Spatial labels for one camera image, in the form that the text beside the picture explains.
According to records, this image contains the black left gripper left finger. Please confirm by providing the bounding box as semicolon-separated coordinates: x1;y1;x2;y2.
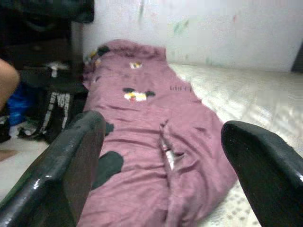
0;110;107;227

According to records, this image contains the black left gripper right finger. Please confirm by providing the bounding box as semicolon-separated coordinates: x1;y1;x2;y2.
220;120;303;227

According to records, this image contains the black bag with white print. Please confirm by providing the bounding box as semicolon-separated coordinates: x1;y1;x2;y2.
18;87;88;145

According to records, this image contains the blue plastic bag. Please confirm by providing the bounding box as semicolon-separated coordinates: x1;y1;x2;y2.
7;84;37;126

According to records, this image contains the grey quilted mattress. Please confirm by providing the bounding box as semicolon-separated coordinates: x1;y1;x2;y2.
169;62;303;227

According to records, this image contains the purple cartoon mouse blanket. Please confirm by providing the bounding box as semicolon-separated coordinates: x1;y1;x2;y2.
80;39;239;227

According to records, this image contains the person in grey shorts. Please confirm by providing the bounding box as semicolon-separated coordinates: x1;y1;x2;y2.
0;58;21;161

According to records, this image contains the small white gadget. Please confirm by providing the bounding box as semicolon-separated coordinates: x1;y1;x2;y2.
47;62;69;78

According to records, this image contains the black cabinet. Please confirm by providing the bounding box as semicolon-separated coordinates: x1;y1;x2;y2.
0;0;95;112

